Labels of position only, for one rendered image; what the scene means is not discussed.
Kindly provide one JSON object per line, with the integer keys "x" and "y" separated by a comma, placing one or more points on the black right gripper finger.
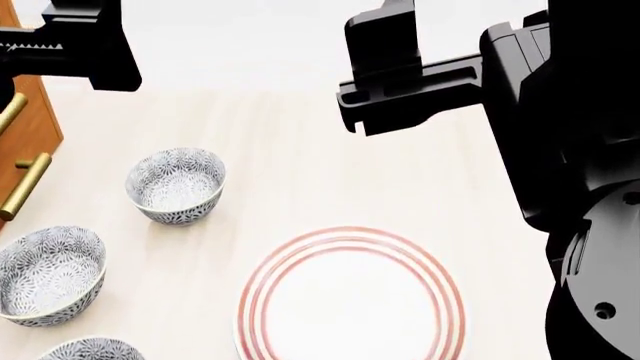
{"x": 385, "y": 41}

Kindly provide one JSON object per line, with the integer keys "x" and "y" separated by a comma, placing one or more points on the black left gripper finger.
{"x": 82, "y": 11}

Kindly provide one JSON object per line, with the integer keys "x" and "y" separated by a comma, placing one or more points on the patterned black white bowl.
{"x": 92, "y": 350}
{"x": 47, "y": 275}
{"x": 175, "y": 185}

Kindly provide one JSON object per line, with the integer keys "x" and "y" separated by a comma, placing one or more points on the white plate with red rings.
{"x": 350, "y": 300}

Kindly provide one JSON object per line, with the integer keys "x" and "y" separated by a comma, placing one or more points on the brown wooden cabinet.
{"x": 30, "y": 127}

